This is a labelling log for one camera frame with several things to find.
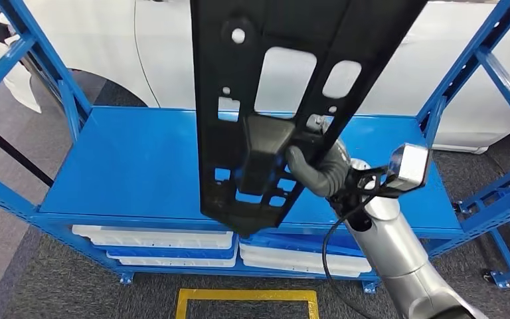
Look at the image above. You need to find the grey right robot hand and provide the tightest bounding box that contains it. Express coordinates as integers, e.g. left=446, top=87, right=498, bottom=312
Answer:
left=284, top=114, right=353, bottom=199

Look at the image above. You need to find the blue metal shelf rack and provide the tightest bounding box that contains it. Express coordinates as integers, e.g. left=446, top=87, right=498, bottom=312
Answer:
left=0, top=0, right=510, bottom=295

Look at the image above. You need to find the black camera cable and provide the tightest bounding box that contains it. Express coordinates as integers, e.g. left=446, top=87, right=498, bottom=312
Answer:
left=321, top=193, right=375, bottom=319

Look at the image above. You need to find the black plastic plate part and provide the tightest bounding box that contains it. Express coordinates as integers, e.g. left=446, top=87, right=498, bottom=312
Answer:
left=189, top=0, right=428, bottom=237

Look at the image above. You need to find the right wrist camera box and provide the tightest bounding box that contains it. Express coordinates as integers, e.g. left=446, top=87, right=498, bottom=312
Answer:
left=386, top=143, right=433, bottom=197

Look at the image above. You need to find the white car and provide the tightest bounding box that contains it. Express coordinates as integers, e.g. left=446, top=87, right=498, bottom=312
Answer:
left=0, top=0, right=510, bottom=155

